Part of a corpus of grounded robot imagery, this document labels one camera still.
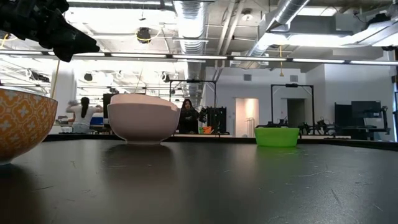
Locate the blue box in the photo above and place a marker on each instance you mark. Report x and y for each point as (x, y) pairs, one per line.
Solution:
(98, 120)

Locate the orange patterned bowl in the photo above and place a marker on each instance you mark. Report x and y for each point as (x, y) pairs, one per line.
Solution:
(21, 124)

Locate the black monitor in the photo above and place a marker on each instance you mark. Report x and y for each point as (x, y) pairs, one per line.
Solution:
(106, 105)
(367, 109)

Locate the silver ventilation duct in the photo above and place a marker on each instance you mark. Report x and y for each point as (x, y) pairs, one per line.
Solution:
(191, 28)
(289, 12)

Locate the black background robot arm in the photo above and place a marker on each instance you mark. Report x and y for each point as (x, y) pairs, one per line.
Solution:
(202, 114)

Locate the small green bowl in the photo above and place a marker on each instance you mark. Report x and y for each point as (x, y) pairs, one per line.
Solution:
(276, 137)

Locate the black cabinet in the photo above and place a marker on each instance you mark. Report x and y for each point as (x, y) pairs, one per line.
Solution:
(217, 119)

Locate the orange object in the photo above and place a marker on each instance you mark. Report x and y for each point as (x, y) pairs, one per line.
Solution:
(206, 129)

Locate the long ceiling light bar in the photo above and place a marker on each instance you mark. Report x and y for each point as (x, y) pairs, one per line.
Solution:
(199, 57)

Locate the black ceiling dome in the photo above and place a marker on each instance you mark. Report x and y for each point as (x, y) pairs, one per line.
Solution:
(143, 35)

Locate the black metal frame stand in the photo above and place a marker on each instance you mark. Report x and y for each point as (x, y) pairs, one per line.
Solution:
(292, 85)
(192, 81)

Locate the person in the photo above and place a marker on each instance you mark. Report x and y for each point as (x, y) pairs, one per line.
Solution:
(83, 118)
(188, 119)

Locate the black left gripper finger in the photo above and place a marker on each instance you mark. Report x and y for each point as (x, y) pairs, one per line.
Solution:
(65, 56)
(82, 45)

